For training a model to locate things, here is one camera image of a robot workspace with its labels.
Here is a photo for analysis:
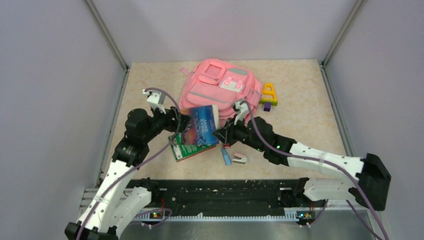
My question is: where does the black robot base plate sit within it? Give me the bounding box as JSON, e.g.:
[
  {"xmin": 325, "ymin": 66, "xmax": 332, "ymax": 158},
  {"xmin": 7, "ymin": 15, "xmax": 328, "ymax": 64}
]
[{"xmin": 128, "ymin": 178, "xmax": 325, "ymax": 208}]

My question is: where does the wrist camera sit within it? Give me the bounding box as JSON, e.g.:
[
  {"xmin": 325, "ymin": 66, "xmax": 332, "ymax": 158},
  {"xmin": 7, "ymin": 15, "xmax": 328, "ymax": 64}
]
[
  {"xmin": 233, "ymin": 99, "xmax": 250, "ymax": 125},
  {"xmin": 143, "ymin": 89, "xmax": 166, "ymax": 114}
]

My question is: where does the pink student backpack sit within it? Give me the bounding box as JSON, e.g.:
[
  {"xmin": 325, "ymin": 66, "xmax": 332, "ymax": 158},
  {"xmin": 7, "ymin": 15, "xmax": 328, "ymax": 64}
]
[{"xmin": 178, "ymin": 58, "xmax": 263, "ymax": 125}]

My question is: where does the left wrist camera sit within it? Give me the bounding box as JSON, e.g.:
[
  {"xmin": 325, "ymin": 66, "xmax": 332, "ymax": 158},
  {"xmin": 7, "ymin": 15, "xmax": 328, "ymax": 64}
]
[{"xmin": 143, "ymin": 89, "xmax": 166, "ymax": 114}]

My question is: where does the Jane Eyre book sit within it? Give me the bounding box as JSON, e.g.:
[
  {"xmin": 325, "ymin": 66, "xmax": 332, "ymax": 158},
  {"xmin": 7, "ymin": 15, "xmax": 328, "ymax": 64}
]
[{"xmin": 180, "ymin": 104, "xmax": 220, "ymax": 145}]

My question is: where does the purple toy cube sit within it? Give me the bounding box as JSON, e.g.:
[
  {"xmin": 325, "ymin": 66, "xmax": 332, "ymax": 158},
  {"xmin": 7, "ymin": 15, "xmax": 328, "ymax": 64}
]
[{"xmin": 263, "ymin": 102, "xmax": 272, "ymax": 112}]

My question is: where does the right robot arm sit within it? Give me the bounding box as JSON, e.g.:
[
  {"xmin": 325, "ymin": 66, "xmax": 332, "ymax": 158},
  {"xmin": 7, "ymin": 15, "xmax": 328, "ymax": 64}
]
[{"xmin": 213, "ymin": 116, "xmax": 392, "ymax": 211}]

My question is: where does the yellow toy triangle block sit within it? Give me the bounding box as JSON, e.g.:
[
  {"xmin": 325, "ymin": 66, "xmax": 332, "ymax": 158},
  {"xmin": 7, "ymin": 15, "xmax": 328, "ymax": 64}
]
[{"xmin": 259, "ymin": 82, "xmax": 278, "ymax": 106}]

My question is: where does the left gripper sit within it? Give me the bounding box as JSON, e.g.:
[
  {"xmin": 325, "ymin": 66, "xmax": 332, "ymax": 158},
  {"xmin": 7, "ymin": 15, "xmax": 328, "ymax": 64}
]
[{"xmin": 142, "ymin": 103, "xmax": 193, "ymax": 143}]

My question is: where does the green picture book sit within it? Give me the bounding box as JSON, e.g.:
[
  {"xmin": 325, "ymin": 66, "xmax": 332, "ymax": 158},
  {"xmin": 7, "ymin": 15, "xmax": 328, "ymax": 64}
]
[{"xmin": 168, "ymin": 135, "xmax": 216, "ymax": 163}]

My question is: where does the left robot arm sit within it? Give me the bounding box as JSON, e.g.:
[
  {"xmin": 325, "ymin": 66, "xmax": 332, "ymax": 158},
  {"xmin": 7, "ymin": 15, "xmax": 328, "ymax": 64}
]
[{"xmin": 64, "ymin": 107, "xmax": 191, "ymax": 240}]

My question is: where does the white pink eraser case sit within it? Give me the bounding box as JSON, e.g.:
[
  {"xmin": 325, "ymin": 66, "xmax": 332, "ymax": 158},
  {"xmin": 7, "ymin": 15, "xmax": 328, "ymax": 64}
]
[{"xmin": 231, "ymin": 152, "xmax": 248, "ymax": 165}]

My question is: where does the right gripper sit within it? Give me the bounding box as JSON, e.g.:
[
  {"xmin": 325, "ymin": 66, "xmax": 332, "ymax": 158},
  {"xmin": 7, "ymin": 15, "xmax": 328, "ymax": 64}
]
[{"xmin": 213, "ymin": 112, "xmax": 266, "ymax": 152}]

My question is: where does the aluminium frame rail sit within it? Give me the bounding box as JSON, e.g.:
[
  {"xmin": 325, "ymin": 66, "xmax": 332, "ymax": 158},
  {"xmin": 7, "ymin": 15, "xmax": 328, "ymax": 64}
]
[{"xmin": 82, "ymin": 0, "xmax": 129, "ymax": 71}]

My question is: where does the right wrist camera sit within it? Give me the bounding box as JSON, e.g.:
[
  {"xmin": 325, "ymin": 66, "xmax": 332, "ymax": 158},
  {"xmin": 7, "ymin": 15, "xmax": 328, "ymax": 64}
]
[{"xmin": 233, "ymin": 99, "xmax": 250, "ymax": 125}]

